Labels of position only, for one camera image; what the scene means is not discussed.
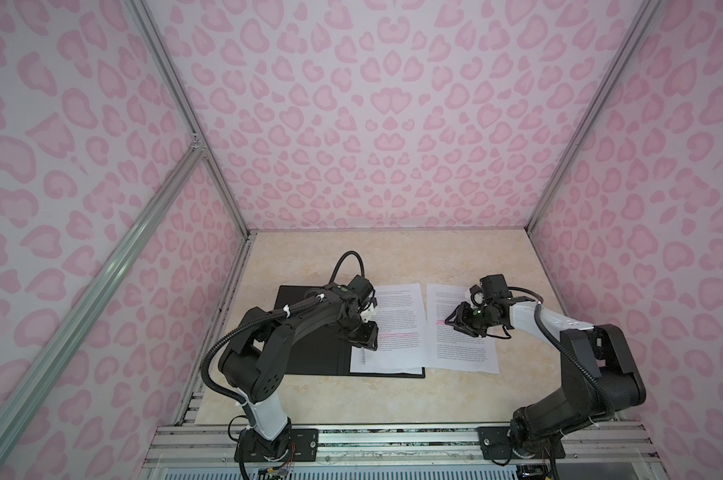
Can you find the aluminium diagonal wall bar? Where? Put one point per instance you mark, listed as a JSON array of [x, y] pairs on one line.
[[35, 385]]

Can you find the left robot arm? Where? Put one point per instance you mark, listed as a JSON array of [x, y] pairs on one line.
[[253, 358]]

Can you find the printed paper sheet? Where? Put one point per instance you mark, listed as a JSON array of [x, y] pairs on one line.
[[400, 317], [449, 349]]

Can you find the aluminium corner post right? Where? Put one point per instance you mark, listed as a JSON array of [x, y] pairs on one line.
[[633, 40]]

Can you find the aluminium corner post left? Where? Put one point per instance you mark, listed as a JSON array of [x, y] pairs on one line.
[[156, 47]]

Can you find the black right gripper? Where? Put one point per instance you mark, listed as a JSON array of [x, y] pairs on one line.
[[461, 319]]

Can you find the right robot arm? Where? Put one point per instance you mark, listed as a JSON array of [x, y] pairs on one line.
[[599, 375]]

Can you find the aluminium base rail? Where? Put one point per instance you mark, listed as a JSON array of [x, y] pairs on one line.
[[616, 450]]

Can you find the blue folder with black inside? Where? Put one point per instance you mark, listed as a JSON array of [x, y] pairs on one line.
[[322, 353]]

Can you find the aluminium corner post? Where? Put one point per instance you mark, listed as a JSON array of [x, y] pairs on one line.
[[633, 40], [156, 47]]

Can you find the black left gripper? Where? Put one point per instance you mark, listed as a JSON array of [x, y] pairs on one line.
[[368, 339]]

